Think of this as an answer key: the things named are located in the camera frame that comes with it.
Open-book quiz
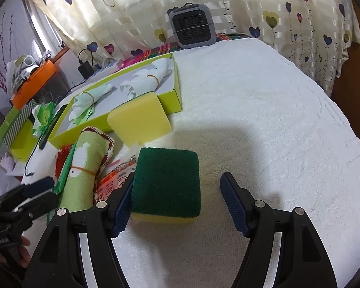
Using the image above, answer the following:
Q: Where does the green tissue packet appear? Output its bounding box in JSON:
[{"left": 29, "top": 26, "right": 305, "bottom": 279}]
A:
[{"left": 31, "top": 102, "right": 56, "bottom": 137}]

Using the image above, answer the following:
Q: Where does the crumpled pale paper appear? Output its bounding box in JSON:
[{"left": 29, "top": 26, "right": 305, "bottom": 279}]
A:
[{"left": 0, "top": 153, "right": 24, "bottom": 176}]

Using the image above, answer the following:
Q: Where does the heart-print curtain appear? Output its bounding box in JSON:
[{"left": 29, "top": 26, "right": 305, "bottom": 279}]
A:
[{"left": 27, "top": 0, "right": 360, "bottom": 96}]

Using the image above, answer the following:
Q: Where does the clear printed plastic packet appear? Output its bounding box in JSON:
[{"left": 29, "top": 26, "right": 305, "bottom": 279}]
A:
[{"left": 93, "top": 154, "right": 137, "bottom": 206}]

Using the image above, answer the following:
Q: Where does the orange box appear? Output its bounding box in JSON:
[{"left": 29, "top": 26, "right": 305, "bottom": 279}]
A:
[{"left": 10, "top": 59, "right": 59, "bottom": 108}]

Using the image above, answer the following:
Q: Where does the black phone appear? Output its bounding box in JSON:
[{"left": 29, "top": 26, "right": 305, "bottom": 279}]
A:
[{"left": 38, "top": 103, "right": 69, "bottom": 150}]

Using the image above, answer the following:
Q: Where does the black phone cable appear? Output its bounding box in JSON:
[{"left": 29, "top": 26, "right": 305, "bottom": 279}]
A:
[{"left": 23, "top": 147, "right": 45, "bottom": 177}]

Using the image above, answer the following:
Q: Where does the lime striped box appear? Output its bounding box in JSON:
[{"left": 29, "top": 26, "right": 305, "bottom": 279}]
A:
[{"left": 0, "top": 99, "right": 42, "bottom": 162}]

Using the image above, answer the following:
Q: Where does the rolled white cloth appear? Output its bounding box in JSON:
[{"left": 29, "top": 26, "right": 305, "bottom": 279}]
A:
[
  {"left": 132, "top": 58, "right": 172, "bottom": 81},
  {"left": 119, "top": 73, "right": 161, "bottom": 99}
]

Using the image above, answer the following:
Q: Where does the green towel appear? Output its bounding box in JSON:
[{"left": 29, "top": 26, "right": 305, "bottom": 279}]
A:
[{"left": 60, "top": 126, "right": 116, "bottom": 216}]

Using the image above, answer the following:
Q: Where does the red bristly brush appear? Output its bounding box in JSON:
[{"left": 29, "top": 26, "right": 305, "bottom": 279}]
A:
[{"left": 55, "top": 145, "right": 77, "bottom": 186}]

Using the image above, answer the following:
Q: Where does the green-topped yellow sponge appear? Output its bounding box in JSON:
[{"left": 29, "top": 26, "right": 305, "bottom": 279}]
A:
[{"left": 129, "top": 147, "right": 202, "bottom": 225}]

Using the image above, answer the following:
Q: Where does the rolled pale green cloth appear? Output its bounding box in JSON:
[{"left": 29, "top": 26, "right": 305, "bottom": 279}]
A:
[{"left": 70, "top": 83, "right": 114, "bottom": 125}]

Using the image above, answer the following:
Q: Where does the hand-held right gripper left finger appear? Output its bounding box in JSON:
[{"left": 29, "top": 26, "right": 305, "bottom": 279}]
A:
[{"left": 22, "top": 172, "right": 135, "bottom": 288}]

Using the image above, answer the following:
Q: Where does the black charger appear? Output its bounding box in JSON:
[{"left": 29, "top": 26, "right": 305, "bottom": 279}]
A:
[{"left": 78, "top": 48, "right": 96, "bottom": 78}]

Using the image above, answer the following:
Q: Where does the plain yellow sponge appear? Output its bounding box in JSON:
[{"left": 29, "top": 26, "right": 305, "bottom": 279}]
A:
[{"left": 106, "top": 92, "right": 173, "bottom": 146}]

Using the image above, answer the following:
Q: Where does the lime green box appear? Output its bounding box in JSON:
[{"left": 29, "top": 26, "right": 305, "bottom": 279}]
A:
[{"left": 48, "top": 52, "right": 183, "bottom": 150}]

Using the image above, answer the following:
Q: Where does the window frame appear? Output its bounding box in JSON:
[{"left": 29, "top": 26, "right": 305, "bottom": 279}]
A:
[{"left": 22, "top": 0, "right": 66, "bottom": 54}]

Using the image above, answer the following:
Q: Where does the person's left hand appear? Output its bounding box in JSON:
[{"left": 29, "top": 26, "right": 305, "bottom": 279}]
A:
[{"left": 18, "top": 235, "right": 32, "bottom": 269}]

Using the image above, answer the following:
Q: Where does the grey fan heater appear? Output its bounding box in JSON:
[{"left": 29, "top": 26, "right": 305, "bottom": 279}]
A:
[{"left": 168, "top": 2, "right": 218, "bottom": 49}]

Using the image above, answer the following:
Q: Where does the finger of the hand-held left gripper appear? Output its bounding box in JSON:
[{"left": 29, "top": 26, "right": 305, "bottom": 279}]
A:
[
  {"left": 15, "top": 190, "right": 58, "bottom": 222},
  {"left": 0, "top": 176, "right": 55, "bottom": 210}
]

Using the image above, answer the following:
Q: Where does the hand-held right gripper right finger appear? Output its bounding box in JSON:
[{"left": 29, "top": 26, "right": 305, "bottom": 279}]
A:
[{"left": 220, "top": 172, "right": 338, "bottom": 288}]

